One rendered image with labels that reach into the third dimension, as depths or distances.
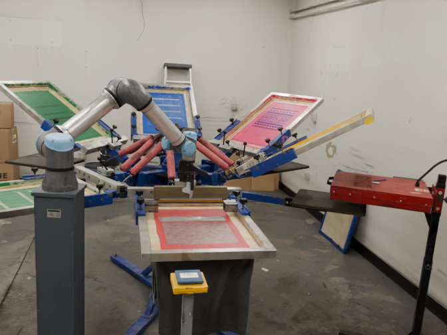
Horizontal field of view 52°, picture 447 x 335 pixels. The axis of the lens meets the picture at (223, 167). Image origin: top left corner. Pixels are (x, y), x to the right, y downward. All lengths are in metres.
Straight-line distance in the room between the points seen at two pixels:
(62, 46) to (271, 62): 2.86
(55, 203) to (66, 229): 0.12
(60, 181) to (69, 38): 4.63
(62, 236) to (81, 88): 4.59
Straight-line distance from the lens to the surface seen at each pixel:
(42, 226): 2.12
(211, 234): 2.27
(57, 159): 2.05
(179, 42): 6.57
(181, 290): 1.77
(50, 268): 2.19
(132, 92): 2.16
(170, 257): 1.97
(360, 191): 2.85
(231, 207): 2.56
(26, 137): 6.73
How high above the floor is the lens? 1.76
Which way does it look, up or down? 12 degrees down
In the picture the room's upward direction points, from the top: 4 degrees clockwise
